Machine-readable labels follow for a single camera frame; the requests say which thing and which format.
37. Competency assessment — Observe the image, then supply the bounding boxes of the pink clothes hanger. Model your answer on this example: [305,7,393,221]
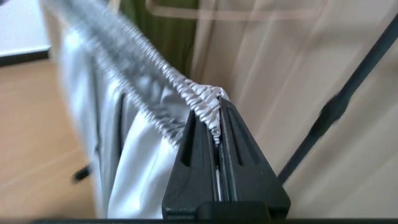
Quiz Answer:
[145,0,329,22]

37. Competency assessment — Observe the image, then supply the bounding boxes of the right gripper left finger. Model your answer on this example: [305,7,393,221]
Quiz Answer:
[161,110,220,218]

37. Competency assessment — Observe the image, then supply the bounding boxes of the black clothes rack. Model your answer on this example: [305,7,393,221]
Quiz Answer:
[72,14,398,185]

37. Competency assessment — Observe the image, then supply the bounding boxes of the pale grey shorts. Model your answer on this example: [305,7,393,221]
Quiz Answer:
[40,0,231,219]

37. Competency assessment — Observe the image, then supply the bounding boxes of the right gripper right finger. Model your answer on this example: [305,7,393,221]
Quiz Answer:
[217,96,292,218]

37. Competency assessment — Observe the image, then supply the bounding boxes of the green sleeveless top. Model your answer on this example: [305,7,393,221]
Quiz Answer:
[119,0,200,78]

